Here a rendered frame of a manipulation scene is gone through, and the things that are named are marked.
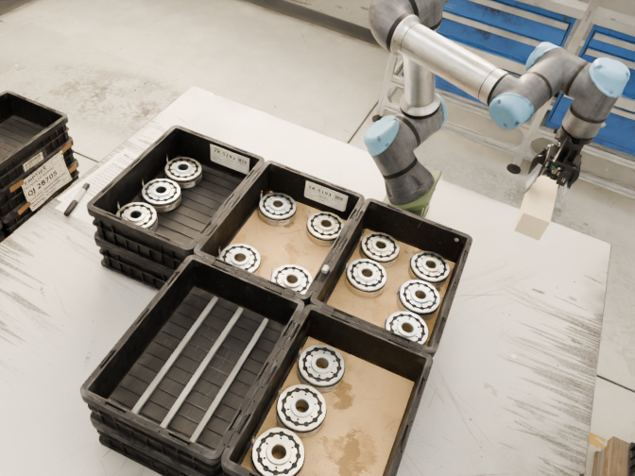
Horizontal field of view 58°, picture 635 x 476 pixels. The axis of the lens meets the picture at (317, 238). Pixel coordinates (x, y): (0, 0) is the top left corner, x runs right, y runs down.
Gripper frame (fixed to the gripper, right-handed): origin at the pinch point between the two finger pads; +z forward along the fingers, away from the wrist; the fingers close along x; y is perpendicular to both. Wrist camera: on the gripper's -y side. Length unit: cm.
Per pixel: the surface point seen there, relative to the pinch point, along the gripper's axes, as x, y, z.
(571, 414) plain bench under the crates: 28, 29, 39
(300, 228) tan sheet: -54, 18, 26
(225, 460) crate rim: -37, 86, 16
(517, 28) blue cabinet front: -24, -163, 33
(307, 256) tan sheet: -48, 26, 26
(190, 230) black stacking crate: -79, 34, 26
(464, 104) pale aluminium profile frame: -35, -161, 79
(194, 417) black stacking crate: -49, 78, 26
